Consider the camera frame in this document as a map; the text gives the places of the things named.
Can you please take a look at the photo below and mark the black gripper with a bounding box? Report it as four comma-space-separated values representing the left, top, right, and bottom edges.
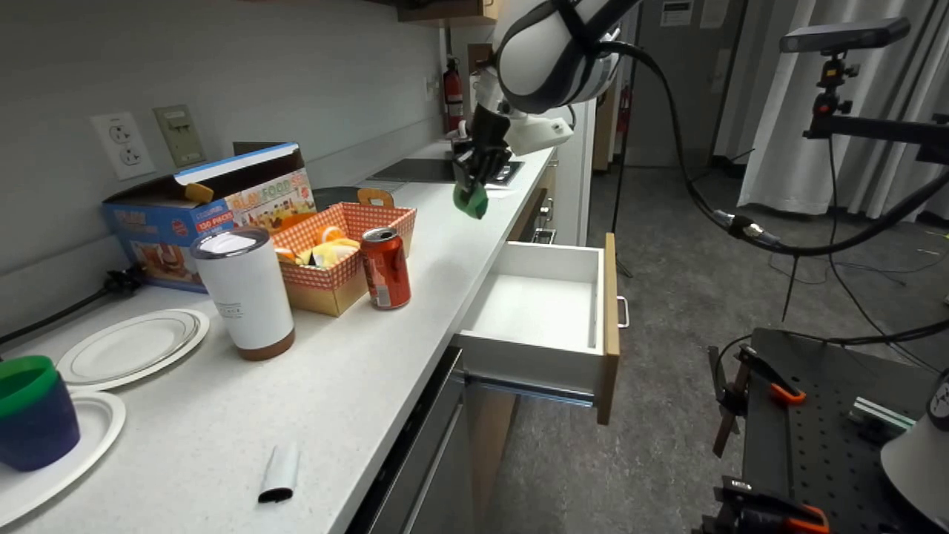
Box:
451, 102, 515, 197

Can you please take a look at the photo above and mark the black stereo camera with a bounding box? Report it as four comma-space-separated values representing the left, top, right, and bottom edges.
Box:
780, 16, 914, 56

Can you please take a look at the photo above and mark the blue printed cardboard box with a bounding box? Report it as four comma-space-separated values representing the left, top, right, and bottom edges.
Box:
100, 141, 319, 294

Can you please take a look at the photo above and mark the white curtain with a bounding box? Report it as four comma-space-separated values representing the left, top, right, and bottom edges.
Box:
712, 0, 949, 222

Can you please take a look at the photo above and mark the white paper plate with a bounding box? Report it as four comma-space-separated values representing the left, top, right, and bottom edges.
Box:
54, 306, 212, 395
0, 387, 131, 531

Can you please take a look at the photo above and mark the yellow toy food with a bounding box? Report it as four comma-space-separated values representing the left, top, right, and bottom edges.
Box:
289, 222, 365, 274

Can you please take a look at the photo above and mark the grey dishwasher front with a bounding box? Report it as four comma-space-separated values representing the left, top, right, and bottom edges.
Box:
344, 346, 478, 534

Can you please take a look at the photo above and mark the green toy pear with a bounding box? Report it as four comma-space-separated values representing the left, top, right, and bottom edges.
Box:
451, 181, 493, 222

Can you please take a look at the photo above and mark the white drawer with wooden front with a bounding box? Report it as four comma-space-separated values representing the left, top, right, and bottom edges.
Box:
454, 231, 632, 427

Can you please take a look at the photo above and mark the silver aluminium bar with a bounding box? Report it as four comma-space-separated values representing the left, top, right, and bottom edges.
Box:
847, 395, 918, 439

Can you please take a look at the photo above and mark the orange patterned paper basket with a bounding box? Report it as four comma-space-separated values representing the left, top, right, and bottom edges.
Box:
270, 188, 417, 320

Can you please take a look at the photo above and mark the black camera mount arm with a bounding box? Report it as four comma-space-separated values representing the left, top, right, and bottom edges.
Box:
804, 53, 949, 166

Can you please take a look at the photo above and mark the black power plug with cable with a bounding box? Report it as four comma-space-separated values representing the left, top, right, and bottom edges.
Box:
0, 265, 150, 350

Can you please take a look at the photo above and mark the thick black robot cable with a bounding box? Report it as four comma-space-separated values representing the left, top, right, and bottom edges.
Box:
590, 40, 949, 263

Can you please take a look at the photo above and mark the red fire extinguisher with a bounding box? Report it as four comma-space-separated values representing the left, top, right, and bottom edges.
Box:
439, 56, 467, 141

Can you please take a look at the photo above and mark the black induction cooktop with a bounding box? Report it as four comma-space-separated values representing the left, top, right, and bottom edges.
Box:
367, 154, 524, 188

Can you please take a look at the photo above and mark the black cooking pot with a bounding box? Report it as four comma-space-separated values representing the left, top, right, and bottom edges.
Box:
448, 133, 509, 172

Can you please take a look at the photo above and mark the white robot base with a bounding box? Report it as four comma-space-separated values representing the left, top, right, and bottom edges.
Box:
878, 369, 949, 531

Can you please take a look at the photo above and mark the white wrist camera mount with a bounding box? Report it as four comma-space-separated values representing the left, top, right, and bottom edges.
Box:
507, 111, 577, 159

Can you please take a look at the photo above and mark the white wall power outlet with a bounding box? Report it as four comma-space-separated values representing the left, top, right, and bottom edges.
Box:
89, 111, 157, 181

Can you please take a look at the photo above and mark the blue cup with green rim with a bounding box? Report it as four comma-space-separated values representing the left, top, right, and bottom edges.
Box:
0, 354, 83, 476

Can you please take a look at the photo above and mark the wooden cabinet door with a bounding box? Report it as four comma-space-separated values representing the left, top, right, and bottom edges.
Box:
466, 381, 522, 528

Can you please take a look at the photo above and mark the grey wall switch plate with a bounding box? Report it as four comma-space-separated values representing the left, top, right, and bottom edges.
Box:
150, 102, 206, 169

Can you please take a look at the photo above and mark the black clamp with orange handle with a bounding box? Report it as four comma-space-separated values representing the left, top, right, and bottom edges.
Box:
709, 476, 834, 534
705, 343, 810, 460

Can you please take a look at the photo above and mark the wooden wall shelf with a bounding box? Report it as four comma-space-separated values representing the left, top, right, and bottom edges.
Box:
393, 0, 507, 28

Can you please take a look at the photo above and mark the red soda can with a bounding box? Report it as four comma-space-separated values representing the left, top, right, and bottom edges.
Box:
358, 227, 414, 316

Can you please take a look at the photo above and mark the white tumbler with brown base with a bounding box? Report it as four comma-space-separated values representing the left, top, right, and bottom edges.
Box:
189, 228, 300, 363

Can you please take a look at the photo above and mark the built-in oven with silver handle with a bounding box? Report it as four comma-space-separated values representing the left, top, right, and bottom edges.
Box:
522, 160, 562, 246

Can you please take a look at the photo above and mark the black perforated robot table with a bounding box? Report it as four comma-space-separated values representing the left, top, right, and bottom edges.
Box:
694, 326, 949, 534

